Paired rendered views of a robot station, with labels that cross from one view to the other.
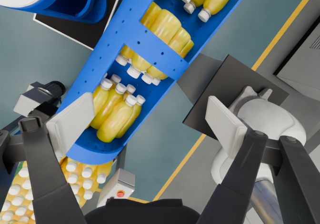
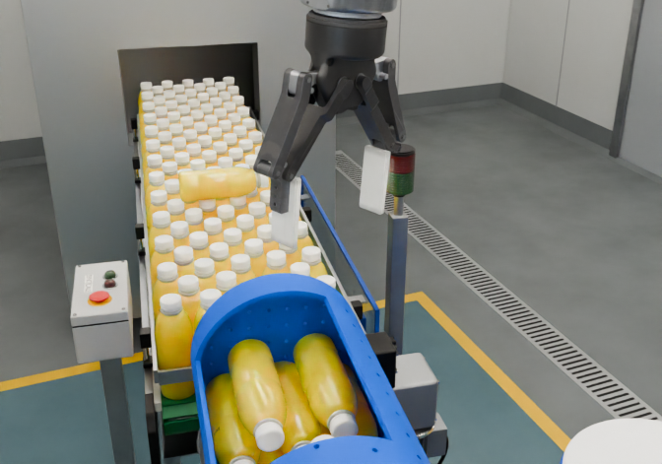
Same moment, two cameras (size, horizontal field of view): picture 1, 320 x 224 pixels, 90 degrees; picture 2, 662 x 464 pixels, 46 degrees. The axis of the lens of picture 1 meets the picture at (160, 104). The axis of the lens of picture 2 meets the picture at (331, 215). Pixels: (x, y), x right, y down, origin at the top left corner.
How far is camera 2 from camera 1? 0.71 m
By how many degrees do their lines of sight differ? 57
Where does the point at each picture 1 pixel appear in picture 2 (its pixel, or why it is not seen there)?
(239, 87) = not seen: outside the picture
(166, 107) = not seen: outside the picture
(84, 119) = (368, 185)
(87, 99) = (379, 201)
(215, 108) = (295, 223)
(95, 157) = (248, 293)
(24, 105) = (414, 368)
